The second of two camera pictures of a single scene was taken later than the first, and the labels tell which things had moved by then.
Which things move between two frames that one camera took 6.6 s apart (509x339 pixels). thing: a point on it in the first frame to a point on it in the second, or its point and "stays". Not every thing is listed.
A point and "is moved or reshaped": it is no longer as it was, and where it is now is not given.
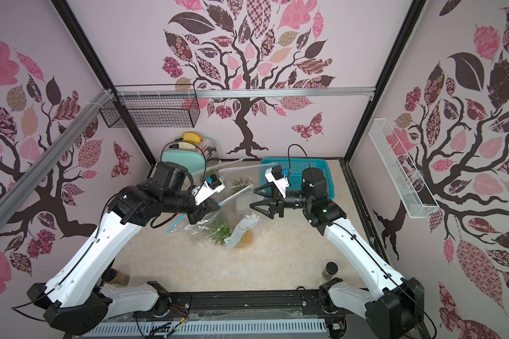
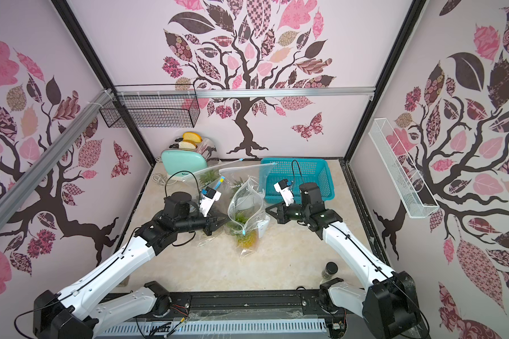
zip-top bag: (231, 224) is moved or reshaped
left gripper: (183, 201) to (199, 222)
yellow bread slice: (191, 136) stays
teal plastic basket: (294, 167) stays
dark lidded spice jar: (329, 270) stays
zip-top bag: (205, 173) stays
